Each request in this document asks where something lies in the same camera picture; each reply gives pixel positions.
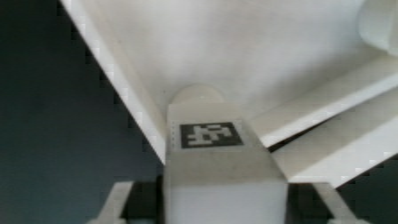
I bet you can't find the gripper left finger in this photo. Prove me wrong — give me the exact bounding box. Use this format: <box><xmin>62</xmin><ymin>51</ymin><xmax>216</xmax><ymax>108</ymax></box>
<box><xmin>85</xmin><ymin>181</ymin><xmax>158</xmax><ymax>224</ymax></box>

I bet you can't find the white front fence bar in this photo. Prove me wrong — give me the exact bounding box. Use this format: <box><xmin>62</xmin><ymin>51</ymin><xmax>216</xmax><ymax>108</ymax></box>
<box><xmin>273</xmin><ymin>93</ymin><xmax>398</xmax><ymax>187</ymax></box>

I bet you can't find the white table leg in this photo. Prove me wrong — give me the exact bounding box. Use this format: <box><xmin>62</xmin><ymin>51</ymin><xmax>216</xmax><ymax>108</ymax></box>
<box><xmin>163</xmin><ymin>85</ymin><xmax>287</xmax><ymax>224</ymax></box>

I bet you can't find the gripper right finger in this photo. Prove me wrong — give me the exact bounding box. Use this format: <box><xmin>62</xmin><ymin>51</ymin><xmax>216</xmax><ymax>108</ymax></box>
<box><xmin>286</xmin><ymin>183</ymin><xmax>371</xmax><ymax>224</ymax></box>

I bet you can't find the white square table top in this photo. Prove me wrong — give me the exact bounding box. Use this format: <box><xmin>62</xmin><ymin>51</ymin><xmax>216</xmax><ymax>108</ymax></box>
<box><xmin>58</xmin><ymin>0</ymin><xmax>398</xmax><ymax>164</ymax></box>

